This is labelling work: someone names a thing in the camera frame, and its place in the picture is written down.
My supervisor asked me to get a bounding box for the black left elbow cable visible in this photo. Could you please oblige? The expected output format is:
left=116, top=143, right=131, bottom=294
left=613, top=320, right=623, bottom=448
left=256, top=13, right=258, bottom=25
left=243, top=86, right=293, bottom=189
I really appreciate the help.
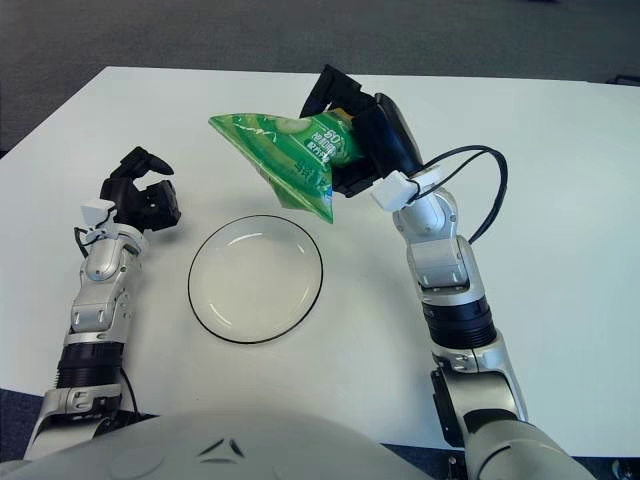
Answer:
left=119, top=369, right=141, bottom=414

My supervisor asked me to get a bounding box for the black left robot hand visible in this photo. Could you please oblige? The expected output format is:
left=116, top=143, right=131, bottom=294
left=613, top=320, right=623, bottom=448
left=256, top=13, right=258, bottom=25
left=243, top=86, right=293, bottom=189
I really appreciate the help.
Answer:
left=99, top=145, right=182, bottom=232

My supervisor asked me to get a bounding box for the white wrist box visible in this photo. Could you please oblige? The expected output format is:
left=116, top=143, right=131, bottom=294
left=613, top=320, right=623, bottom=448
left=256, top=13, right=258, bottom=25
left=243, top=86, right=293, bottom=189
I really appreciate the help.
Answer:
left=79, top=198, right=117, bottom=230
left=370, top=170, right=421, bottom=211

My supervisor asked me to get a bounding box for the green potato chip bag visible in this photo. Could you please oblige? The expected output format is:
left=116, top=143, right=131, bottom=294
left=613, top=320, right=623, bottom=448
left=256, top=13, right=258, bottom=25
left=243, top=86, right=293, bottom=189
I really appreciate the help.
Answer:
left=207, top=110, right=369, bottom=225

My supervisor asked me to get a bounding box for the black table frame bracket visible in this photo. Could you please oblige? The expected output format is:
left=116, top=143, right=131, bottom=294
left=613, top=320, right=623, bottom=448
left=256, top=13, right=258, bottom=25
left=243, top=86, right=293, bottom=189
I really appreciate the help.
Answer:
left=439, top=447, right=469, bottom=480

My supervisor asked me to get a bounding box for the white plate with black rim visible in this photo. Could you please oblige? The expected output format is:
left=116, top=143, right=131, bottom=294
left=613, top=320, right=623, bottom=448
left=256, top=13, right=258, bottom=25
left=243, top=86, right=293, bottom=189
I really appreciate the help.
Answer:
left=187, top=214, right=324, bottom=345

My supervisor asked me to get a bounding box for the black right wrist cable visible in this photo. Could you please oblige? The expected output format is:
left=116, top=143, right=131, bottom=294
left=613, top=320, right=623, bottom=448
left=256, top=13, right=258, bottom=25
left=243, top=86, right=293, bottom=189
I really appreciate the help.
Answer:
left=407, top=144, right=509, bottom=246

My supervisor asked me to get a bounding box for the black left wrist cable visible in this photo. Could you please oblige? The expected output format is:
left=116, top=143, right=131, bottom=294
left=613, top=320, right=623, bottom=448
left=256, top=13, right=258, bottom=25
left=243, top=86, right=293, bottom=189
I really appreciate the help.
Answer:
left=73, top=227, right=94, bottom=259

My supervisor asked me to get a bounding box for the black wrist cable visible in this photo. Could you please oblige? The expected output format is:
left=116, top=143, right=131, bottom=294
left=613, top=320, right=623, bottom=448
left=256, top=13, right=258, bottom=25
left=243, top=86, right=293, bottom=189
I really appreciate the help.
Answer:
left=73, top=227, right=94, bottom=259
left=407, top=144, right=509, bottom=246

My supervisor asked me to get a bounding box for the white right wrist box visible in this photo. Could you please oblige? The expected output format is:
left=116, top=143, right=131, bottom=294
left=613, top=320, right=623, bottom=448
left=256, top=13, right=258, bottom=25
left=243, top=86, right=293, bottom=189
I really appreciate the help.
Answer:
left=370, top=170, right=421, bottom=211

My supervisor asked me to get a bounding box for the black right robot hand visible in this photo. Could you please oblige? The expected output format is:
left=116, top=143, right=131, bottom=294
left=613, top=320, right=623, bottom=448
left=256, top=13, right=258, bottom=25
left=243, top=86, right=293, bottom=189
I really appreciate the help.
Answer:
left=298, top=63, right=426, bottom=199

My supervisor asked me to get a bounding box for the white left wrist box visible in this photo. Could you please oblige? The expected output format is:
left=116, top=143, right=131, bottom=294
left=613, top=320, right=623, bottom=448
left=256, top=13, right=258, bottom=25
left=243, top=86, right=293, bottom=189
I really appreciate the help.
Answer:
left=79, top=198, right=117, bottom=230

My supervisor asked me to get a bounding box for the grey robot torso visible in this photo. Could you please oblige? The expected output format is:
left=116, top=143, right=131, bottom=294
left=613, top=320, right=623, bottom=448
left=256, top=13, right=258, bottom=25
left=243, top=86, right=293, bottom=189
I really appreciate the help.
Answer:
left=0, top=409, right=441, bottom=480

